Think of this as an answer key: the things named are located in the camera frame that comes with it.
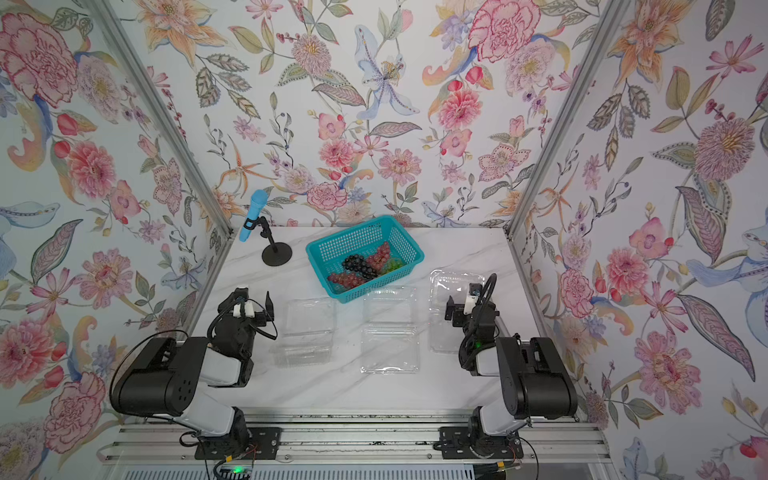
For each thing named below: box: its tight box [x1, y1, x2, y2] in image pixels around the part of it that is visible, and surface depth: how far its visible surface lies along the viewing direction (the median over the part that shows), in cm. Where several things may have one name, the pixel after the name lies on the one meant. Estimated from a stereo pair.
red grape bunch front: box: [327, 272, 365, 289], surface depth 106 cm
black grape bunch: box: [342, 254, 378, 280], surface depth 109 cm
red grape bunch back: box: [367, 241, 390, 272], surface depth 112 cm
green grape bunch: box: [379, 258, 403, 275], surface depth 109 cm
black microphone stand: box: [243, 216, 293, 267], surface depth 113 cm
